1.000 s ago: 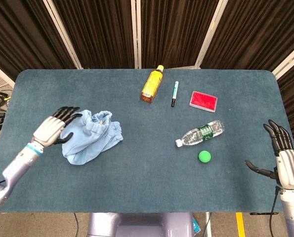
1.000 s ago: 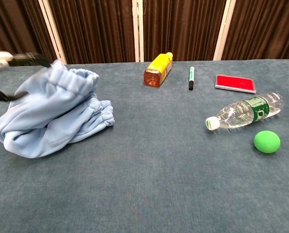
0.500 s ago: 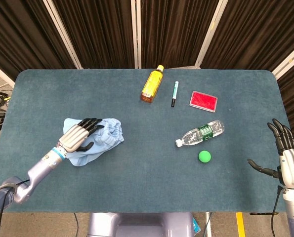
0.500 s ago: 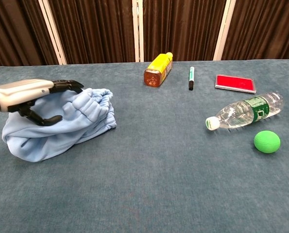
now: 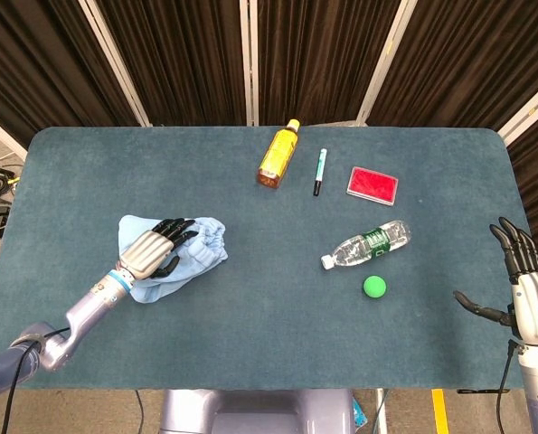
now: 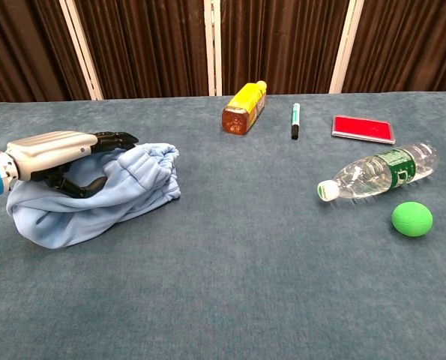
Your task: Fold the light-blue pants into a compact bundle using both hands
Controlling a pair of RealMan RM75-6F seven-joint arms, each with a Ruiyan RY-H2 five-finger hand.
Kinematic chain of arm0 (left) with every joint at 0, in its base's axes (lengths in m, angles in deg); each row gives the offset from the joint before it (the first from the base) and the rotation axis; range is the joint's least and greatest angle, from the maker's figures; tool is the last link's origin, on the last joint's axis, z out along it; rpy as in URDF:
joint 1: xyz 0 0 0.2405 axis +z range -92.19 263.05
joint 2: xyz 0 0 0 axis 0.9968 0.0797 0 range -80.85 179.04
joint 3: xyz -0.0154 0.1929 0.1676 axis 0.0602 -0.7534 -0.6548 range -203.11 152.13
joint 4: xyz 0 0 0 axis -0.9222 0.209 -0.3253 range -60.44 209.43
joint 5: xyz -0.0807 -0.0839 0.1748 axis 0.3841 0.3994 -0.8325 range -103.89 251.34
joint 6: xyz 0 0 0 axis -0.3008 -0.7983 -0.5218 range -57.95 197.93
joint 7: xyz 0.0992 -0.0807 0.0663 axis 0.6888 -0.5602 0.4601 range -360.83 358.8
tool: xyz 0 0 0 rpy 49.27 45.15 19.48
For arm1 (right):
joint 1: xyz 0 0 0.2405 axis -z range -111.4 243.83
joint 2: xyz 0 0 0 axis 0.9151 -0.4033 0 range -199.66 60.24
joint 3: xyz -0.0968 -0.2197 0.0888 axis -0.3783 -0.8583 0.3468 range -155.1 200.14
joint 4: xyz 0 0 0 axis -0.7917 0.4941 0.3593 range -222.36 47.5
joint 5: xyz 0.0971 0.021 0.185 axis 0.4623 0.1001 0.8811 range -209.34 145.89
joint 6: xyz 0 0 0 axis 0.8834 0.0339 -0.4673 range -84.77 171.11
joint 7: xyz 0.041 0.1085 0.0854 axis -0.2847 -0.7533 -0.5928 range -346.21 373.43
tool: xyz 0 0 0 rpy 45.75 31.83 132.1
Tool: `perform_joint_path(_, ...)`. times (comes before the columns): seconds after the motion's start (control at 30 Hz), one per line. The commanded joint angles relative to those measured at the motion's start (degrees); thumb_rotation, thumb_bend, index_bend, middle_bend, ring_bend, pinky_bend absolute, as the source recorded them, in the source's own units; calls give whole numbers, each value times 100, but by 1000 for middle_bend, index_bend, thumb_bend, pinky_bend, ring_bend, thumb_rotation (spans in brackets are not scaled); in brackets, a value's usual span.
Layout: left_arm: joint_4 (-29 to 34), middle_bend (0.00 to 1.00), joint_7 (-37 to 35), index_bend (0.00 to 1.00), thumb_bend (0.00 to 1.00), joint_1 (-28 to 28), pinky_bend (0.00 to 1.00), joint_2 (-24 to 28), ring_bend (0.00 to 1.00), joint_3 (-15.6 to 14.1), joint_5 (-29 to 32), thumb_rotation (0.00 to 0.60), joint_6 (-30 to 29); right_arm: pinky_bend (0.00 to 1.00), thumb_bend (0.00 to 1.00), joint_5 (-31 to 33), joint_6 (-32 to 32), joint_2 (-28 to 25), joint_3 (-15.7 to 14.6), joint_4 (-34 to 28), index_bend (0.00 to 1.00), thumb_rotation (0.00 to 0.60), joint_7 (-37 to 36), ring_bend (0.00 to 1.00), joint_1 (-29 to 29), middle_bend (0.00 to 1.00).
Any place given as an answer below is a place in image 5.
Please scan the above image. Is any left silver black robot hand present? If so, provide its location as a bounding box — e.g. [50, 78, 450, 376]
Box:
[118, 217, 200, 279]

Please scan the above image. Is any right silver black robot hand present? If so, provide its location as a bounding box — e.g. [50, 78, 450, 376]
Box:
[452, 216, 538, 347]

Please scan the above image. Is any light blue cloth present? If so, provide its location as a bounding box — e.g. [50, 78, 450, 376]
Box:
[117, 214, 229, 305]

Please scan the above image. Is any white cylindrical post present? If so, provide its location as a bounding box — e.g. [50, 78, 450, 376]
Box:
[374, 388, 387, 434]

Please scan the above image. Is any teal felt table cover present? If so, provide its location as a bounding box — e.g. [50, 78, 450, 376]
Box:
[0, 126, 538, 391]

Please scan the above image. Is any black curtain partition panel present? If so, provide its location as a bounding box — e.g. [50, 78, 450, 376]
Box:
[87, 0, 251, 127]
[250, 0, 410, 127]
[498, 85, 538, 281]
[356, 0, 538, 137]
[0, 0, 150, 146]

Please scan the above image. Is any green foam ball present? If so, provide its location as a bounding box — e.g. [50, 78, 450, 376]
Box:
[362, 274, 389, 300]

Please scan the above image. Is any amber tea bottle yellow label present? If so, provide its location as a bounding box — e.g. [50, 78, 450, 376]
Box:
[255, 118, 302, 191]

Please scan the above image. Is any clear water bottle green label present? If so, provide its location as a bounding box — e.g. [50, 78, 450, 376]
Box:
[320, 220, 412, 271]

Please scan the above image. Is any lilac robot torso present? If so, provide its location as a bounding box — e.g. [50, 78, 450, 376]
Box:
[159, 388, 355, 434]

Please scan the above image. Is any green and white marker pen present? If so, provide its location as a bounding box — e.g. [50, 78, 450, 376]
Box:
[313, 147, 328, 197]

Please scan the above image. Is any red ink pad case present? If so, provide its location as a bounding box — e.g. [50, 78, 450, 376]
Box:
[345, 165, 400, 209]

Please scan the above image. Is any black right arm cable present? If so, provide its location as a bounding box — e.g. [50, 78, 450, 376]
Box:
[496, 338, 523, 434]

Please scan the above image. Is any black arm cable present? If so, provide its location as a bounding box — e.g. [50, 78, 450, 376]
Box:
[5, 327, 71, 434]
[496, 338, 523, 434]

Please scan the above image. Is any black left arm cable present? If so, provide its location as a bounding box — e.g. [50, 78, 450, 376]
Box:
[5, 327, 71, 434]

